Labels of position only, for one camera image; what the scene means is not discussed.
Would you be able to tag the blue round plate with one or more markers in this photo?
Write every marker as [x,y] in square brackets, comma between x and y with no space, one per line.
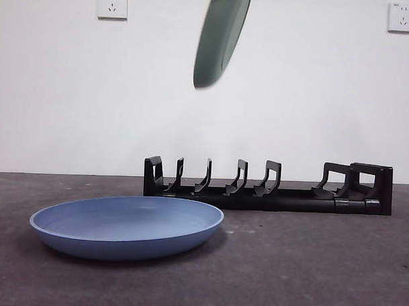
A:
[128,224]

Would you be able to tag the green round plate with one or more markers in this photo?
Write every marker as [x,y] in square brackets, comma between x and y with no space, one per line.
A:
[215,42]

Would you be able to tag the black plate rack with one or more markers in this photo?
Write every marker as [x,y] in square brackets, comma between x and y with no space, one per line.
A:
[290,204]

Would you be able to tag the white wall socket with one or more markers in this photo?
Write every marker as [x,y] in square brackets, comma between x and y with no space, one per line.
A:
[112,13]
[402,27]

